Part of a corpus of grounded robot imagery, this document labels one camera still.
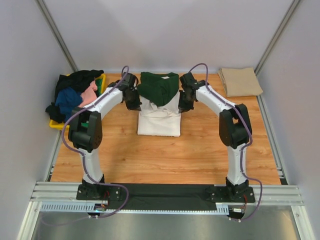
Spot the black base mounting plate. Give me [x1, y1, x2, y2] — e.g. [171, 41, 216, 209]
[82, 183, 256, 211]

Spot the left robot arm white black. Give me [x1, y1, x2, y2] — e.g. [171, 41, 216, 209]
[68, 73, 141, 201]

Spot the slotted cable duct rail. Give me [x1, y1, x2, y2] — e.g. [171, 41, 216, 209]
[39, 201, 230, 215]

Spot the black t-shirt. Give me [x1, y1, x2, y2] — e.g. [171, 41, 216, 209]
[45, 69, 104, 123]

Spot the green and white raglan t-shirt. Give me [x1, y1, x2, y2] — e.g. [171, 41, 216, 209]
[137, 71, 181, 137]

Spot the pink t-shirt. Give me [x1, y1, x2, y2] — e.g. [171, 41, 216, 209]
[78, 80, 98, 108]

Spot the yellow plastic bin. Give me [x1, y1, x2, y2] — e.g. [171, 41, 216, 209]
[49, 73, 106, 131]

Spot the bright green t-shirt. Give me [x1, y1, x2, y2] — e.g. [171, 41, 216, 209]
[82, 77, 105, 126]

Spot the blue t-shirt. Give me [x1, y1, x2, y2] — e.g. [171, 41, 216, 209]
[55, 87, 83, 122]

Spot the folded beige t-shirt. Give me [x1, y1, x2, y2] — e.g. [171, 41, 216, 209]
[218, 67, 263, 98]

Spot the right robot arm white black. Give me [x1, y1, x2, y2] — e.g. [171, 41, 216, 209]
[178, 72, 252, 202]

